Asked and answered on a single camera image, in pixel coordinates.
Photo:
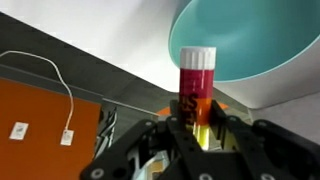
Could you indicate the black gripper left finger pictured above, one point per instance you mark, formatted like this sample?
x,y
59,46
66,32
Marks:
x,y
142,142

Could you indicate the white tag on mat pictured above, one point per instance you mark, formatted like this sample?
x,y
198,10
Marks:
x,y
19,131

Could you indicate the teal bowl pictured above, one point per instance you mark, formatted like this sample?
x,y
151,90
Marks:
x,y
251,37

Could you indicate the orange floor mat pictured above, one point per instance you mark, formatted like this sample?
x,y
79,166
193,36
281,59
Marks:
x,y
56,146

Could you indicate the red yellow glue stick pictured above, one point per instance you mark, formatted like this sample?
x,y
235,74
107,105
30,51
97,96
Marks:
x,y
197,65

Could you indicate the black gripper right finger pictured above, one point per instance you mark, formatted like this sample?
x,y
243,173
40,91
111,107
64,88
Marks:
x,y
260,151

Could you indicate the white side table orange frame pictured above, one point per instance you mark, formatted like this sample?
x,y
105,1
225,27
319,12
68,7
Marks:
x,y
133,35

